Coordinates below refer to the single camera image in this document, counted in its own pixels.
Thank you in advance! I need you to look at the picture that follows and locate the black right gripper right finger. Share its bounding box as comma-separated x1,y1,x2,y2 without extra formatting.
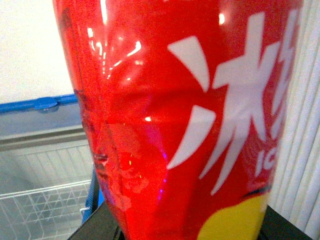
258,205,312,240

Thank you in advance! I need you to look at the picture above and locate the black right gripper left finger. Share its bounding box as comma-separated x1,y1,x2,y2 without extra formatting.
67,202,124,240

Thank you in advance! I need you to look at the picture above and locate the red cola bottle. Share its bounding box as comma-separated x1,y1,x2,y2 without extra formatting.
53,0,303,240

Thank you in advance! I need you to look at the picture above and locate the white blue chest freezer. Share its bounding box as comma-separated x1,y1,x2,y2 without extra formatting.
0,93,101,240

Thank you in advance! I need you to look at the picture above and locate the sliding glass freezer lid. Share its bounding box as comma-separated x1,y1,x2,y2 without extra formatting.
0,94,87,152

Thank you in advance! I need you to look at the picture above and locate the white wire freezer basket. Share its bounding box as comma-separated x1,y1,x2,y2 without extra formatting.
0,180,91,240

